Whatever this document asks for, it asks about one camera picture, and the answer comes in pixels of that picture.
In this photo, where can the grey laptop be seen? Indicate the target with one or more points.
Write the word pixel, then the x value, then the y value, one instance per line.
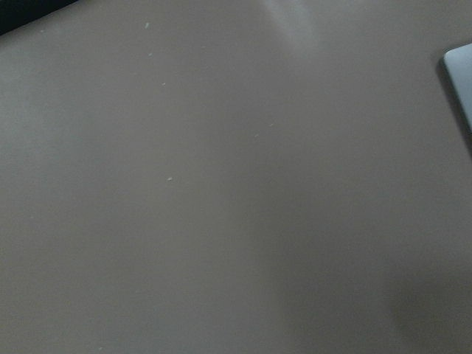
pixel 457 63

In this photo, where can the black foam table edge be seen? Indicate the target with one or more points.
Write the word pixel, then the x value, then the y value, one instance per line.
pixel 17 13

